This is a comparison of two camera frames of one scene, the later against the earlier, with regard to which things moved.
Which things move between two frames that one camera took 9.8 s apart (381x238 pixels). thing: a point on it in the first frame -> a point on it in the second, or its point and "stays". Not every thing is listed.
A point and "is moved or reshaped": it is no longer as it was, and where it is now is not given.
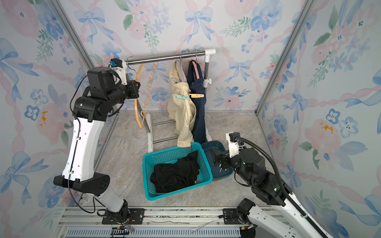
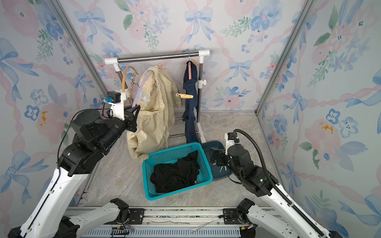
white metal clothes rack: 146,119 -> 201,53
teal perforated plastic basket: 205,176 stays
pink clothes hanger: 194,64 -> 189,67
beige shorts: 182,110 -> 157,113
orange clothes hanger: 135,102 is moved or reshaped
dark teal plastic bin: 217,172 stays
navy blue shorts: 196,85 -> 190,113
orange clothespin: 196,95 -> 186,96
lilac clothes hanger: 182,76 -> 141,88
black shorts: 167,177 stays
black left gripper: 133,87 -> 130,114
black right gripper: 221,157 stays
